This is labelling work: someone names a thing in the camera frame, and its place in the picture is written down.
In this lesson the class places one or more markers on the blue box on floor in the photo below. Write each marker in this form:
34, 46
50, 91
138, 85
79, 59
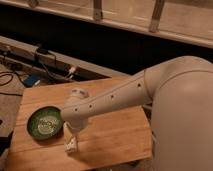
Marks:
31, 80

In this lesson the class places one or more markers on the metal window bracket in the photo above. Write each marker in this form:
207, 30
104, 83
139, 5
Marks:
97, 10
156, 15

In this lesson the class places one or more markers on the wooden cutting board table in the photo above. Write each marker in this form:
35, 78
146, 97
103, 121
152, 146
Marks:
112, 138

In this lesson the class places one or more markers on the white plug connector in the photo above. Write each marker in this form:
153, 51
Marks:
72, 71

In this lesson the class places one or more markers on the metal window bracket right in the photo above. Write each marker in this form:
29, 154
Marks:
156, 15

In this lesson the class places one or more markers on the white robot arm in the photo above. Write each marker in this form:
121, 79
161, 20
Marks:
180, 91

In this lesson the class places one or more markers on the green ceramic bowl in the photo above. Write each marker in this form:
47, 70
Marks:
44, 123

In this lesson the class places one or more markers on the black clamp device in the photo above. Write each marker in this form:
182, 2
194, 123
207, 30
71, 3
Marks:
40, 51

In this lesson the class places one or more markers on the metal window bracket centre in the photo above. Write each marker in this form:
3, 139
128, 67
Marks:
97, 10

